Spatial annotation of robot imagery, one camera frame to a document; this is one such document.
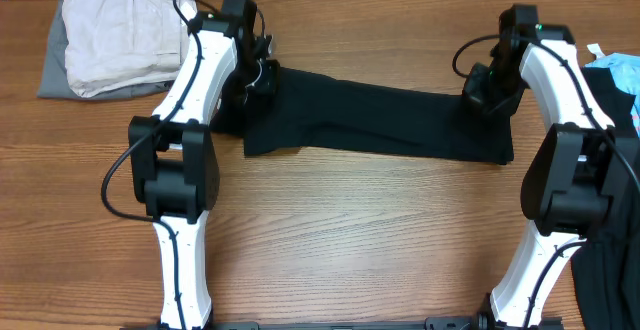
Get black t-shirt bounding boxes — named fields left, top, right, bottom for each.
left=211, top=68, right=514, bottom=165

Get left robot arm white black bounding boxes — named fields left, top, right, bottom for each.
left=127, top=0, right=279, bottom=329

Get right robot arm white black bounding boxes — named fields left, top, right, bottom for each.
left=462, top=4, right=639, bottom=329

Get light blue garment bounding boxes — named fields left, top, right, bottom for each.
left=587, top=43, right=639, bottom=132

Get beige folded trousers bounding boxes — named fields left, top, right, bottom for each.
left=61, top=0, right=196, bottom=98

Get grey folded garment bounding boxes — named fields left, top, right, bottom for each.
left=37, top=0, right=173, bottom=101

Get black garment pile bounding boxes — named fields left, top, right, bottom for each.
left=571, top=67, right=639, bottom=330

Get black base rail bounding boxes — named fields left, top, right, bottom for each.
left=119, top=314, right=566, bottom=330

